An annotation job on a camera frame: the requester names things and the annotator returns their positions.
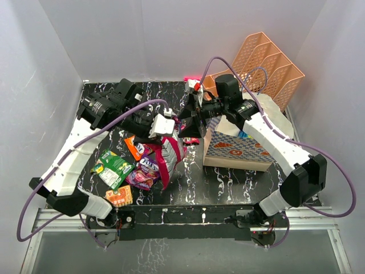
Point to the blue snack bag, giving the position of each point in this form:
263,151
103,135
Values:
244,135

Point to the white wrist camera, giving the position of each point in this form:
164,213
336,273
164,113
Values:
163,124
193,86

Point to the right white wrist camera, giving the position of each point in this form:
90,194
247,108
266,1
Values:
193,86

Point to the small orange snack pack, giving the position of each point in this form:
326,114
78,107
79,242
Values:
120,197

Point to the orange Fox's fruits candy bag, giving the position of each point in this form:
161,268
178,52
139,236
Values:
138,150

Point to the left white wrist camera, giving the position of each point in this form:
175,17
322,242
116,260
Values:
163,124

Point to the pink marker pen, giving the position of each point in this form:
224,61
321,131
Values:
186,78

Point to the blue checkered paper bag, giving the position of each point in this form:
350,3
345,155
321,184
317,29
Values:
226,146

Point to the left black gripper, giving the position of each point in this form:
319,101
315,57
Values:
150,118

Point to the small red candy packet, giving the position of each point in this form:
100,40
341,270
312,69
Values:
191,141

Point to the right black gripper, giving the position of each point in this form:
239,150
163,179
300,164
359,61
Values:
192,128

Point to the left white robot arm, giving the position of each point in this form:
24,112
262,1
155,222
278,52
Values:
59,184

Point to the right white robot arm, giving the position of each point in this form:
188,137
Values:
305,173

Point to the black front mounting rail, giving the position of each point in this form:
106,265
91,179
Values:
136,222

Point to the purple Fox's berries candy bag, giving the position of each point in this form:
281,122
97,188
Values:
145,175

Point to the magenta snack bag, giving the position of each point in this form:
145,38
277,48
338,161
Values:
168,154

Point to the peach plastic desk organizer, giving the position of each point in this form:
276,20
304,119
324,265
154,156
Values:
265,68

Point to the green Fox's candy bag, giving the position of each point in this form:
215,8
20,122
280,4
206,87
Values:
112,169

